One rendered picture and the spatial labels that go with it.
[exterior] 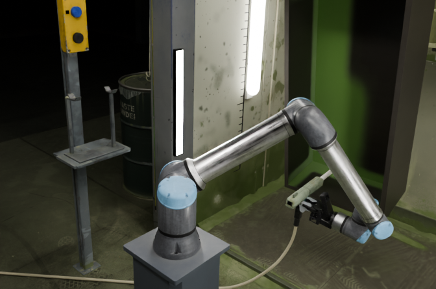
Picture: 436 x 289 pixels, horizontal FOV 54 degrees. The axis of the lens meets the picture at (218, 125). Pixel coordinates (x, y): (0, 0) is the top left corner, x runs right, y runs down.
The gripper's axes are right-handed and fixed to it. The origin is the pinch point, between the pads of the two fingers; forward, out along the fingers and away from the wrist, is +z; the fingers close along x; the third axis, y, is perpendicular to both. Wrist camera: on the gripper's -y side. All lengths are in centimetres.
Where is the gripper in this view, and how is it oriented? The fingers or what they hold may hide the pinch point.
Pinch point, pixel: (300, 197)
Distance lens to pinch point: 223.4
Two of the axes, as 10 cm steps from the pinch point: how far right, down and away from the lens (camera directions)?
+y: -1.0, 9.0, 4.3
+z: -7.7, -3.5, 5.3
